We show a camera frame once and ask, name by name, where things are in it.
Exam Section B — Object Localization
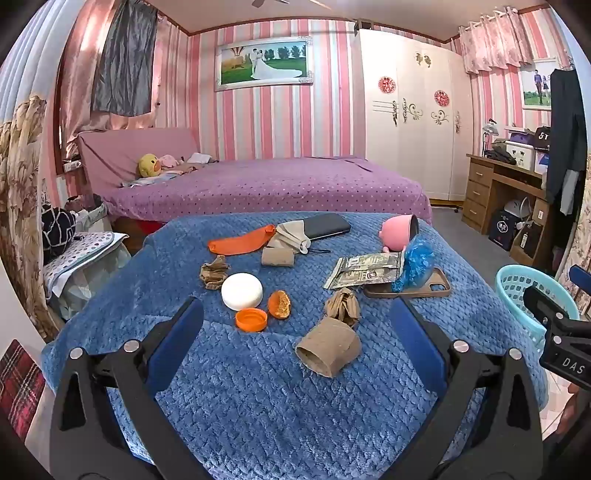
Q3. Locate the orange bottle cap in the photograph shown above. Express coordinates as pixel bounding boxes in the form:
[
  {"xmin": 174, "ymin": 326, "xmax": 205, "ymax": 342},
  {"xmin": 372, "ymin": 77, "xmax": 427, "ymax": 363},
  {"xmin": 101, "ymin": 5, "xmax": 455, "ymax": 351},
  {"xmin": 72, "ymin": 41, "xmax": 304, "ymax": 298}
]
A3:
[{"xmin": 235, "ymin": 308, "xmax": 269, "ymax": 333}]

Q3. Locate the pink mug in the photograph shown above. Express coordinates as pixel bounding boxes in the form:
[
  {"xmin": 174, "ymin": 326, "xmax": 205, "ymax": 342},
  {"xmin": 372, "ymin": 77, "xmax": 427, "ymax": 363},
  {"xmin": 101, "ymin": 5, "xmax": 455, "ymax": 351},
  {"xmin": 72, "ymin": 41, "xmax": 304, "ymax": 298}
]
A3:
[{"xmin": 379, "ymin": 214, "xmax": 420, "ymax": 254}]

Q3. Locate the blue fleece blanket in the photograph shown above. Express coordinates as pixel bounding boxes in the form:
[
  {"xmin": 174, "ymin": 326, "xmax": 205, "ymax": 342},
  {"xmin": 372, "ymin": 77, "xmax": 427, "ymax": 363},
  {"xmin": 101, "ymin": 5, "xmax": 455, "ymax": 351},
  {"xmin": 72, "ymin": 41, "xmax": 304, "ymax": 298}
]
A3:
[{"xmin": 41, "ymin": 211, "xmax": 550, "ymax": 480}]

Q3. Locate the dark hanging garment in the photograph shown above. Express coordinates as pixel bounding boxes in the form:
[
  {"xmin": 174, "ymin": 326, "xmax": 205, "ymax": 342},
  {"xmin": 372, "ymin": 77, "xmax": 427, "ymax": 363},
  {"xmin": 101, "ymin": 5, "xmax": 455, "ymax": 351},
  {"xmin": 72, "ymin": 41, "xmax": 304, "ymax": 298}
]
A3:
[{"xmin": 544, "ymin": 68, "xmax": 588, "ymax": 216}]

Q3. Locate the blue plastic bag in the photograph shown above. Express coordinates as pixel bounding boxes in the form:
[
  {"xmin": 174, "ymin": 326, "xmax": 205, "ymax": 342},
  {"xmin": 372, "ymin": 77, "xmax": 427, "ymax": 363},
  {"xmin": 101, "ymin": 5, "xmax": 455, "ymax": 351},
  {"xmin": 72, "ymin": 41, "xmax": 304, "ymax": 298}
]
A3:
[{"xmin": 392, "ymin": 234, "xmax": 435, "ymax": 293}]

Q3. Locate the desk lamp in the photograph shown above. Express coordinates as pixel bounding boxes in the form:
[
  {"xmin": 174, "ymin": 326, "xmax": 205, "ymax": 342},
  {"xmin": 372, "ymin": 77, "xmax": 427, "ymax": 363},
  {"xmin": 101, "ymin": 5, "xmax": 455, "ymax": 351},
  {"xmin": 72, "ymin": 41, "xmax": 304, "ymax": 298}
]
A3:
[{"xmin": 480, "ymin": 117, "xmax": 500, "ymax": 156}]

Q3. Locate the orange peel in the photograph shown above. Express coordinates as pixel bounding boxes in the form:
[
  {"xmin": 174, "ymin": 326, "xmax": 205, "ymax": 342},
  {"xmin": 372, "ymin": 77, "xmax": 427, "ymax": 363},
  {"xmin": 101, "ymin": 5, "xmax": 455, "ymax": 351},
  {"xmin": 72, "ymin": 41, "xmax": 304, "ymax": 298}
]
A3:
[{"xmin": 267, "ymin": 289, "xmax": 292, "ymax": 319}]

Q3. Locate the white storage box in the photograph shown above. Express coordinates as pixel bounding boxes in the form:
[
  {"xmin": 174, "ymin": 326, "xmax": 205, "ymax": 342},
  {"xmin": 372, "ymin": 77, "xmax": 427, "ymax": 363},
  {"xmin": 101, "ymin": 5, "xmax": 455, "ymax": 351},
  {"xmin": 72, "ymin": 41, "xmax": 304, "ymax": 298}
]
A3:
[{"xmin": 504, "ymin": 140, "xmax": 537, "ymax": 171}]

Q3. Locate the white fan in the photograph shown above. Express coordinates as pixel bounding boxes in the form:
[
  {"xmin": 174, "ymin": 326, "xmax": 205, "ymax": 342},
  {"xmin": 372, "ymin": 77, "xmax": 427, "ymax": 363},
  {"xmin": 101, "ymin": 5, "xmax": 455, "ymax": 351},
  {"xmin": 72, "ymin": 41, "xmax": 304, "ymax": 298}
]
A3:
[{"xmin": 503, "ymin": 197, "xmax": 533, "ymax": 221}]

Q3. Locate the red plaid cloth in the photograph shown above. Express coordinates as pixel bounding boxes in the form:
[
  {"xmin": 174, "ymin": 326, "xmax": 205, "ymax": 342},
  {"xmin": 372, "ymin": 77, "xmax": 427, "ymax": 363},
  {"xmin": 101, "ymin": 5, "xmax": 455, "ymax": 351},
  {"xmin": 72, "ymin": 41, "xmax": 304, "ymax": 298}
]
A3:
[{"xmin": 0, "ymin": 339, "xmax": 47, "ymax": 442}]

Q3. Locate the yellow duck plush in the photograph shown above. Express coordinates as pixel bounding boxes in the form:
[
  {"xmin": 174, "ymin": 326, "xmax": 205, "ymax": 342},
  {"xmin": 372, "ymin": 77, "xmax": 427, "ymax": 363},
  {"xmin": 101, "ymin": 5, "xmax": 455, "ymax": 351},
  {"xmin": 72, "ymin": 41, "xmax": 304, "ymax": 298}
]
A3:
[{"xmin": 137, "ymin": 153, "xmax": 163, "ymax": 179}]

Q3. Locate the bed with purple cover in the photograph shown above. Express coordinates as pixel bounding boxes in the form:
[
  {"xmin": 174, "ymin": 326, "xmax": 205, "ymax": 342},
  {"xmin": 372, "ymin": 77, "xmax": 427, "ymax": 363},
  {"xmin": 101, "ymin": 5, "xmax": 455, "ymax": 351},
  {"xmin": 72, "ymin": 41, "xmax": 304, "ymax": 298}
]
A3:
[{"xmin": 75, "ymin": 128, "xmax": 435, "ymax": 232}]

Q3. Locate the small cardboard tube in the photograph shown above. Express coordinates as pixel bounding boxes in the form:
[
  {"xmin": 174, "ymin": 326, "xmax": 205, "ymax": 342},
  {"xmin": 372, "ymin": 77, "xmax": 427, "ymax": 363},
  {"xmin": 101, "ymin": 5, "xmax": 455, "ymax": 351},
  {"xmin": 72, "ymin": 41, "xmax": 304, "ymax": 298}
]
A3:
[{"xmin": 261, "ymin": 246, "xmax": 297, "ymax": 268}]

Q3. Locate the light blue plastic basket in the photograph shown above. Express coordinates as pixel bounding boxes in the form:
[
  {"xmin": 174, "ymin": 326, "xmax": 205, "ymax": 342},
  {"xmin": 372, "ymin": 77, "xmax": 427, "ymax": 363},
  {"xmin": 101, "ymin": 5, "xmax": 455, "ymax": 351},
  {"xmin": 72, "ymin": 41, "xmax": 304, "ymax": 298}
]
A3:
[{"xmin": 495, "ymin": 264, "xmax": 581, "ymax": 357}]

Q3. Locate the black white patterned cushion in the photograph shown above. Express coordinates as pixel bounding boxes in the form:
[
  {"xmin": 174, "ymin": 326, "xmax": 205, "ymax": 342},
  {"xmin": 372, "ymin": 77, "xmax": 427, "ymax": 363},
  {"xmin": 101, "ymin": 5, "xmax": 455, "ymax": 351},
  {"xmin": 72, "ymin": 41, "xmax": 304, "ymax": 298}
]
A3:
[{"xmin": 41, "ymin": 205, "xmax": 77, "ymax": 257}]

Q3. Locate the pink floral valance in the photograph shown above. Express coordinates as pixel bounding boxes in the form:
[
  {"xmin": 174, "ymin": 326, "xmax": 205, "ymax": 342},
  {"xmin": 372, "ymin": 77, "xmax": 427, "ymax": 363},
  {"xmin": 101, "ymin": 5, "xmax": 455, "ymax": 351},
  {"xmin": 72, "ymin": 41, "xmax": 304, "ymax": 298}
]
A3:
[{"xmin": 458, "ymin": 6, "xmax": 537, "ymax": 75}]

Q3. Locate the dotted white bag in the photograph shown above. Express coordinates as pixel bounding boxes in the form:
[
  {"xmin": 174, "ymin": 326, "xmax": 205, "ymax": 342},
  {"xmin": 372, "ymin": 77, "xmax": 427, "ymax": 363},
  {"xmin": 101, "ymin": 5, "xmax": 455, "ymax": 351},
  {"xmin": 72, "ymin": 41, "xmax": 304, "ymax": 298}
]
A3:
[{"xmin": 43, "ymin": 230, "xmax": 131, "ymax": 320}]

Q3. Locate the brown phone case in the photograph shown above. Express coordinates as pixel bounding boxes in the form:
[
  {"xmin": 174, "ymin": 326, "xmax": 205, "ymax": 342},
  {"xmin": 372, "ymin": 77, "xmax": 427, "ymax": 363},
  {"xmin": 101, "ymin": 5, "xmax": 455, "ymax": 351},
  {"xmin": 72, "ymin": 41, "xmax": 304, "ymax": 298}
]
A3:
[{"xmin": 362, "ymin": 267, "xmax": 452, "ymax": 300}]

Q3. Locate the person's right hand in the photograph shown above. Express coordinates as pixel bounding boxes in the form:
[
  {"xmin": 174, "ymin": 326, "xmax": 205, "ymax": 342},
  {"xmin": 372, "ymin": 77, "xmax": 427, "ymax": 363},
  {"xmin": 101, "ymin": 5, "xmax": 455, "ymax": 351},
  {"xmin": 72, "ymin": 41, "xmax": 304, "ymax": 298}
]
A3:
[{"xmin": 556, "ymin": 390, "xmax": 591, "ymax": 439}]

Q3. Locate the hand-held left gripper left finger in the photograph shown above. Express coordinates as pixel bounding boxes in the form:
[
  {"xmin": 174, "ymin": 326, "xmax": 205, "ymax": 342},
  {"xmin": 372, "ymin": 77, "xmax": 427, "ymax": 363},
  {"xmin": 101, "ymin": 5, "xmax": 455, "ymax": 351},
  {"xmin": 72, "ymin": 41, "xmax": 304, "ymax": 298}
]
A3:
[{"xmin": 48, "ymin": 295, "xmax": 213, "ymax": 480}]

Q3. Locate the brown paper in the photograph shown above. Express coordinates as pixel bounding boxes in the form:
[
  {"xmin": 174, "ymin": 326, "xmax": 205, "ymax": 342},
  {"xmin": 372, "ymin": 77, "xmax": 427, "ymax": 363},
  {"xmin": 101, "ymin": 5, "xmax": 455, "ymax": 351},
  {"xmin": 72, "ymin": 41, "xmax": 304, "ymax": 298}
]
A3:
[
  {"xmin": 199, "ymin": 256, "xmax": 230, "ymax": 291},
  {"xmin": 324, "ymin": 287, "xmax": 361, "ymax": 328}
]

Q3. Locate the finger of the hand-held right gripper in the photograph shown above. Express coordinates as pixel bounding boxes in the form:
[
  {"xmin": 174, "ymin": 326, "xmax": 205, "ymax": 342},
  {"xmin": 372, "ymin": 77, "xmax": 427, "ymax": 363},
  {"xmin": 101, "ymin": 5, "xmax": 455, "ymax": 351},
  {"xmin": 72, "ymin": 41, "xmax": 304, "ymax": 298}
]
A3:
[
  {"xmin": 569, "ymin": 264, "xmax": 591, "ymax": 296},
  {"xmin": 523, "ymin": 285, "xmax": 580, "ymax": 326}
]

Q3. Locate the large cardboard tube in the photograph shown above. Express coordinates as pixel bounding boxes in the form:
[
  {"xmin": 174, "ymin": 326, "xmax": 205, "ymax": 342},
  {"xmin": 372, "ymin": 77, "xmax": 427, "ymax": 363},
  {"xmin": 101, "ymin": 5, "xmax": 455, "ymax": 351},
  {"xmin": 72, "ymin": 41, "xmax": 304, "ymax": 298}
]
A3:
[{"xmin": 294, "ymin": 317, "xmax": 363, "ymax": 378}]

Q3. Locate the wooden desk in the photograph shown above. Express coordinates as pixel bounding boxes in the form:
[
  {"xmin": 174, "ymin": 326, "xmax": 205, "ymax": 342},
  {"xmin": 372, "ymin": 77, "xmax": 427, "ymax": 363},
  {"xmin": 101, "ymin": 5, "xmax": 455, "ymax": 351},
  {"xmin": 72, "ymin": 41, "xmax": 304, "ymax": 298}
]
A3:
[{"xmin": 461, "ymin": 153, "xmax": 556, "ymax": 269}]

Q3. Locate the framed wedding picture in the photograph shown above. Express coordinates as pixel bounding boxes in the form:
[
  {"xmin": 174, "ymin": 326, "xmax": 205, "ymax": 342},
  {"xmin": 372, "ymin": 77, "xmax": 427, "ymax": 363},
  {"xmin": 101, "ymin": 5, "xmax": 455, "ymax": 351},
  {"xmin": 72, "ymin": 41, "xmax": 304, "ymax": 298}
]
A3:
[{"xmin": 214, "ymin": 35, "xmax": 314, "ymax": 92}]

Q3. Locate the silver foil packet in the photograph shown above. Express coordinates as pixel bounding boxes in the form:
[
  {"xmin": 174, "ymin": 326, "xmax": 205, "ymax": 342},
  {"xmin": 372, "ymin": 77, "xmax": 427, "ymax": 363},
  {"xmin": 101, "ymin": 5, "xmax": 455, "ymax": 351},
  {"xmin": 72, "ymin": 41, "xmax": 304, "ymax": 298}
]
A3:
[{"xmin": 323, "ymin": 252, "xmax": 406, "ymax": 291}]

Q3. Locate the grey hanging cloth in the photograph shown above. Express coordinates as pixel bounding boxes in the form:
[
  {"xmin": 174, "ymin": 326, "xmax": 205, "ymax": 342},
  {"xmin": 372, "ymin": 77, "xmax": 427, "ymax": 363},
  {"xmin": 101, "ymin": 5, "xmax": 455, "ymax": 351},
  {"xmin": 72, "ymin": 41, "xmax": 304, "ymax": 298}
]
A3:
[{"xmin": 90, "ymin": 0, "xmax": 159, "ymax": 117}]

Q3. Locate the beige face mask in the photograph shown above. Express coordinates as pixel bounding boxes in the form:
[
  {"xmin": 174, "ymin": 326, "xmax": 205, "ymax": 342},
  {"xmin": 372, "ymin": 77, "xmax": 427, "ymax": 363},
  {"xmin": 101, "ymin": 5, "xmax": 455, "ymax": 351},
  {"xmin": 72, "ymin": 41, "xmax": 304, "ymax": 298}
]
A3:
[{"xmin": 268, "ymin": 220, "xmax": 311, "ymax": 254}]

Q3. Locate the white wardrobe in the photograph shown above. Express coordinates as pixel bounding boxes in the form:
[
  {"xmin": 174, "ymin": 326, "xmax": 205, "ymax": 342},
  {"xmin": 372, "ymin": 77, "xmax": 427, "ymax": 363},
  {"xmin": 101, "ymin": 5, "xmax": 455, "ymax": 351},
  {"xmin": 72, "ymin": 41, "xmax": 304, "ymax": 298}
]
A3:
[{"xmin": 355, "ymin": 27, "xmax": 475, "ymax": 202}]

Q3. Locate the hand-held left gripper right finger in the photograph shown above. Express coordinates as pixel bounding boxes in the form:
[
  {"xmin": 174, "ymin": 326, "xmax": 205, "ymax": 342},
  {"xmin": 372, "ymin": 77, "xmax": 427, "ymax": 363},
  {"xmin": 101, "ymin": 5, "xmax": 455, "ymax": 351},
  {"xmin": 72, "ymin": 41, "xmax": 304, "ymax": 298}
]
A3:
[{"xmin": 383, "ymin": 295, "xmax": 543, "ymax": 480}]

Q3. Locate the pink satin curtain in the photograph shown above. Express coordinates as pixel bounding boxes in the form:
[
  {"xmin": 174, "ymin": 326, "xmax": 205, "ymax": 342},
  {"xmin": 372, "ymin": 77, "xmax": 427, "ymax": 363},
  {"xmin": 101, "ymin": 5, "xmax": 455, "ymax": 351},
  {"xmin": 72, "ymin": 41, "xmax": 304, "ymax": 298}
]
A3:
[{"xmin": 59, "ymin": 0, "xmax": 161, "ymax": 158}]

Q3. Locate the white round lid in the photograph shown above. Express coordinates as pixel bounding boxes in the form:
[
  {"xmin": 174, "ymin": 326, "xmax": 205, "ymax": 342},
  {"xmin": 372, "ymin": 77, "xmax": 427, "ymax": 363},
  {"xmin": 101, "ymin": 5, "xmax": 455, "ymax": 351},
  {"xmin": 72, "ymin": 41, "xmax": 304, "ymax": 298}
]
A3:
[{"xmin": 221, "ymin": 272, "xmax": 264, "ymax": 311}]

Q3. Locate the small wall photo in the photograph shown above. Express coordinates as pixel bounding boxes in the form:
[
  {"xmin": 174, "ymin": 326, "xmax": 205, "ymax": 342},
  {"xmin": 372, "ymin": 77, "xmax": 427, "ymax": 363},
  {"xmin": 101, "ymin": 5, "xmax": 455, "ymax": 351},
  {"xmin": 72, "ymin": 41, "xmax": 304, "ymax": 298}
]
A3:
[{"xmin": 521, "ymin": 58, "xmax": 560, "ymax": 112}]

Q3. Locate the black paper bag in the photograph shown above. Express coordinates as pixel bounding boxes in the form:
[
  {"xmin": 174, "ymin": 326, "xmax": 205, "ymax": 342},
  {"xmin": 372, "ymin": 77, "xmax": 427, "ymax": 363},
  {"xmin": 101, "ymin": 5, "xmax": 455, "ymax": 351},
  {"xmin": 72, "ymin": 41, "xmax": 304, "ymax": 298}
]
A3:
[{"xmin": 489, "ymin": 209, "xmax": 519, "ymax": 252}]

